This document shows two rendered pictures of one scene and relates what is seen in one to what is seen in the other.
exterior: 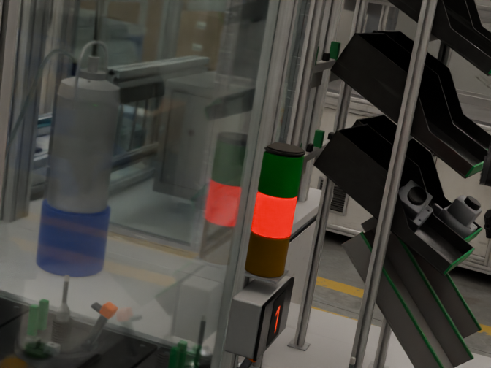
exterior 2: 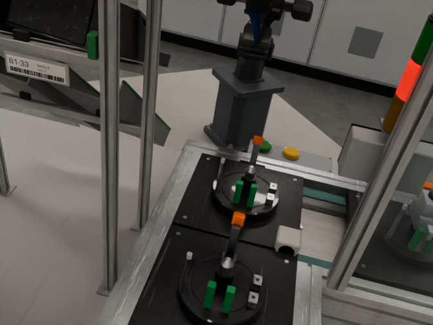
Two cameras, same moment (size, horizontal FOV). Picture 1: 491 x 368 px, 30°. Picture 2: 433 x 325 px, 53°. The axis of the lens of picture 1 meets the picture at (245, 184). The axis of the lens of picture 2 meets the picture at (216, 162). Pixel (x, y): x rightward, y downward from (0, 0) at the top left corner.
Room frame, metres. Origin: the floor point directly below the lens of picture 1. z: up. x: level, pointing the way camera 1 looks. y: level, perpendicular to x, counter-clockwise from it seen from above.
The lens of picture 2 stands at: (1.40, 0.45, 1.54)
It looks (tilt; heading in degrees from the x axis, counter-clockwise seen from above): 36 degrees down; 259
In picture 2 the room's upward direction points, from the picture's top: 10 degrees clockwise
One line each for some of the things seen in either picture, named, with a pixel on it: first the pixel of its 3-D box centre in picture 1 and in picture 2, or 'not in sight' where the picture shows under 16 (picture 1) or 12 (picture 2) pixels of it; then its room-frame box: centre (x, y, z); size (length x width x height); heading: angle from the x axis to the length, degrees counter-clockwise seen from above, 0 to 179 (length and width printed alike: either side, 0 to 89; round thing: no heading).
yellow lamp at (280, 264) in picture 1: (267, 251); (406, 114); (1.06, -0.04, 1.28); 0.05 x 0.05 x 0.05
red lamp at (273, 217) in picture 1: (273, 212); (422, 81); (1.06, -0.04, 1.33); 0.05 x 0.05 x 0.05
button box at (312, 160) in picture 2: not in sight; (287, 164); (1.06, -0.39, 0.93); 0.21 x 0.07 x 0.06; 163
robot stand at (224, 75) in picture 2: not in sight; (241, 109); (1.15, -0.59, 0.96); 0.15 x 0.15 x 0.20; 24
